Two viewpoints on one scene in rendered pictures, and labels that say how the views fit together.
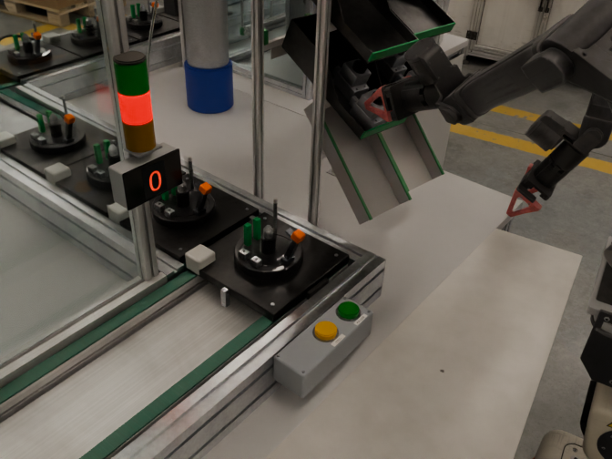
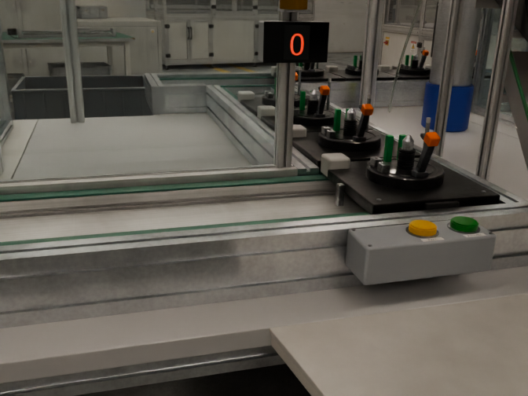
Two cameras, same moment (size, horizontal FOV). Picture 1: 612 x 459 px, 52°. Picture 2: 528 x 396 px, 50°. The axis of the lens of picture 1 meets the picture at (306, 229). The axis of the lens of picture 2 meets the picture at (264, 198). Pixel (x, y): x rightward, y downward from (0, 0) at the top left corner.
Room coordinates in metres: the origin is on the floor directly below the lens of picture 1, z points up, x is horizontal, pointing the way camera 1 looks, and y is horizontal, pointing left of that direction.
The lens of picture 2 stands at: (0.05, -0.32, 1.29)
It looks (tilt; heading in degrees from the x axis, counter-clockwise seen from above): 20 degrees down; 37
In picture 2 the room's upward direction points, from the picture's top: 1 degrees clockwise
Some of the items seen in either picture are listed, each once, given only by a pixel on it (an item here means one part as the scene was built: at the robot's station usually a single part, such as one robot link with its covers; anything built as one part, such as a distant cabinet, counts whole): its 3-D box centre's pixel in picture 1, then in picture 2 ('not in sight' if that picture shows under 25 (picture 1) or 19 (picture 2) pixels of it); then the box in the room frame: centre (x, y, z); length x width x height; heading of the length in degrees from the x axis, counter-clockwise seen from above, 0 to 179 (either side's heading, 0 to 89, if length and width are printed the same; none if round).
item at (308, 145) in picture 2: (182, 195); (350, 125); (1.17, 0.28, 1.01); 0.24 x 0.24 x 0.13; 52
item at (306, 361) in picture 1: (324, 343); (419, 249); (0.81, -0.04, 0.93); 0.21 x 0.07 x 0.06; 142
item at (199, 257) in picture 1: (200, 260); (335, 165); (1.00, 0.21, 0.97); 0.05 x 0.05 x 0.04; 52
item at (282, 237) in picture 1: (268, 253); (404, 172); (1.01, 0.07, 0.98); 0.14 x 0.14 x 0.02
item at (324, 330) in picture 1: (325, 331); (422, 230); (0.81, -0.04, 0.96); 0.04 x 0.04 x 0.02
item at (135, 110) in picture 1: (136, 105); not in sight; (0.93, 0.28, 1.33); 0.05 x 0.05 x 0.05
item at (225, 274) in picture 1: (268, 260); (403, 182); (1.01, 0.07, 0.96); 0.24 x 0.24 x 0.02; 52
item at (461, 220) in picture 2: (348, 311); (463, 226); (0.87, -0.09, 0.96); 0.04 x 0.04 x 0.02
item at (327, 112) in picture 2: not in sight; (313, 104); (1.32, 0.47, 1.01); 0.24 x 0.24 x 0.13; 52
